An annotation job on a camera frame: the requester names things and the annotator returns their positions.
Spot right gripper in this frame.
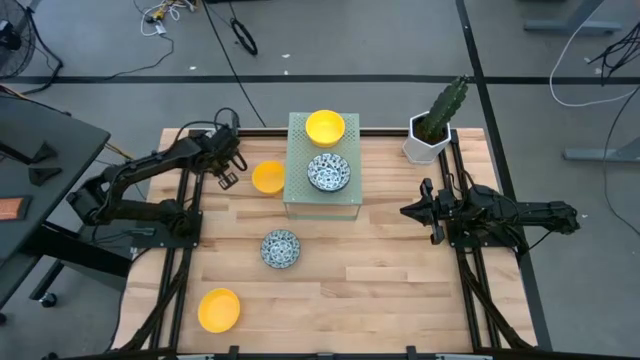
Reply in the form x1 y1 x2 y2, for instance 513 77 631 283
399 178 461 246

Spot yellow plastic mini bowl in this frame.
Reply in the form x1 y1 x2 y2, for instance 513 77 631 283
196 287 242 335
305 109 347 149
251 159 287 196

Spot blue-white patterned teal bowl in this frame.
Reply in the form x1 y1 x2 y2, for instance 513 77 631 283
305 151 353 194
259 229 302 270

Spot white hexagonal plant pot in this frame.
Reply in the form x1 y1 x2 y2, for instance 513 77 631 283
402 110 454 166

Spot pale green perforated metal shelf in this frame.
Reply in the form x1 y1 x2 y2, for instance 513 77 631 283
282 111 363 222

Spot green cactus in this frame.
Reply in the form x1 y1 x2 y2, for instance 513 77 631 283
417 74 471 144

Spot black desk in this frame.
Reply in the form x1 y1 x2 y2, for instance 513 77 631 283
0 97 132 311

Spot grey desk foot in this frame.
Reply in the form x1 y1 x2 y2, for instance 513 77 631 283
522 0 624 36
562 135 640 164

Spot black floor fan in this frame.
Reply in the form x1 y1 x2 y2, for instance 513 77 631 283
0 0 37 80

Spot black aluminium table frame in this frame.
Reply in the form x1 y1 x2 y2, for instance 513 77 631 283
49 127 640 360

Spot long black floor cable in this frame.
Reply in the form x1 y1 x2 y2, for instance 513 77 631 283
201 0 268 128

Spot yellow floor cable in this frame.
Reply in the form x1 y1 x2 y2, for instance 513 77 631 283
0 83 155 174

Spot black coiled cable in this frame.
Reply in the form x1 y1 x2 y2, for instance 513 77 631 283
229 18 260 57

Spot white power strip cables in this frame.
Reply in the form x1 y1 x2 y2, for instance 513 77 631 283
138 0 197 37

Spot black triangular bracket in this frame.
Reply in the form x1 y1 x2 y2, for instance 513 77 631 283
30 141 60 165

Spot white floor cable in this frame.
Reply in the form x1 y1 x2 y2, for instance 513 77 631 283
548 0 640 109

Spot thin black floor cable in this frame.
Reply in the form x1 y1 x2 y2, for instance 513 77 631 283
601 84 640 237

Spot black cable bundle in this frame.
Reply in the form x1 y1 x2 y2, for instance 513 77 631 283
587 22 640 81

